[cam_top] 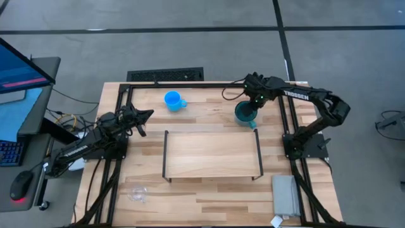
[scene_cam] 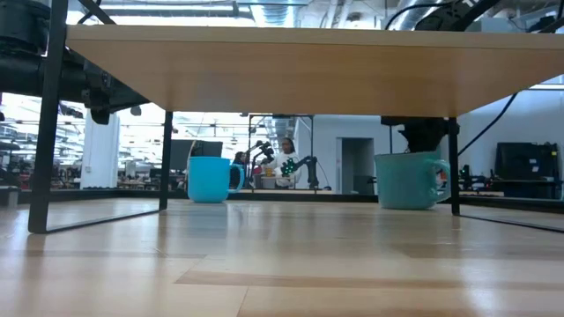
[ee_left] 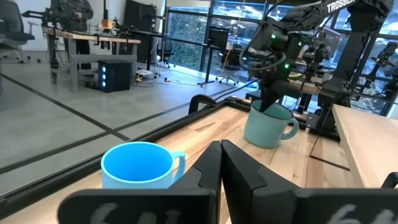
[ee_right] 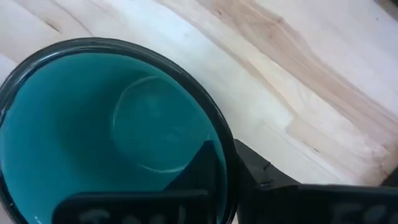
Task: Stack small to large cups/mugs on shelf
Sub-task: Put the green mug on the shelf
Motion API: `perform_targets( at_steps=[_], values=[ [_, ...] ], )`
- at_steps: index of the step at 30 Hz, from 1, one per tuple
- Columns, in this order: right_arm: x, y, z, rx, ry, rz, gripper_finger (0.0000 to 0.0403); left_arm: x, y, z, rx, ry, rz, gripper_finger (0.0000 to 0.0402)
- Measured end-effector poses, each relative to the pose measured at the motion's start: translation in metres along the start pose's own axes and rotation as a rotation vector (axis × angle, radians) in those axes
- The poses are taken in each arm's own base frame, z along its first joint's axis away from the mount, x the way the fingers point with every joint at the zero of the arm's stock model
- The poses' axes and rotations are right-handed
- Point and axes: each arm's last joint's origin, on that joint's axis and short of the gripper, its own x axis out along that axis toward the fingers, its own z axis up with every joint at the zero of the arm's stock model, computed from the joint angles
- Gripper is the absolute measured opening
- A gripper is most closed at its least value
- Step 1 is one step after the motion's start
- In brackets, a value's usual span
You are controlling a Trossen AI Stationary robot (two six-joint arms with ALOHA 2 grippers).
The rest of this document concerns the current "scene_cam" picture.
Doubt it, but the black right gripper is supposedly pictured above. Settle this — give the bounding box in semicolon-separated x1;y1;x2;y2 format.
381;115;459;154

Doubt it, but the large teal mug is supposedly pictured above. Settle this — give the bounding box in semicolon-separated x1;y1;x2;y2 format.
374;151;452;211

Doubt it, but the bright blue mug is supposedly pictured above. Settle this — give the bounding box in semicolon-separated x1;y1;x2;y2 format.
187;156;245;204

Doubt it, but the background dark monitor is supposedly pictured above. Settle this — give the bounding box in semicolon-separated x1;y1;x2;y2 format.
168;139;224;173

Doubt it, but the background large black screen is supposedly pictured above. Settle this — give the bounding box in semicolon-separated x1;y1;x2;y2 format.
493;141;561;200

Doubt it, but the person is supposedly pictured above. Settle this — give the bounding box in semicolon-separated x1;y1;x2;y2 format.
265;136;303;189
229;151;248;188

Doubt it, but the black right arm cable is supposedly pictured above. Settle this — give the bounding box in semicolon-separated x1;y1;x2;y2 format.
385;2;521;158

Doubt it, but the black metal table frame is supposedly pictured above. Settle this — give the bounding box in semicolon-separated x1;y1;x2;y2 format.
0;187;564;215

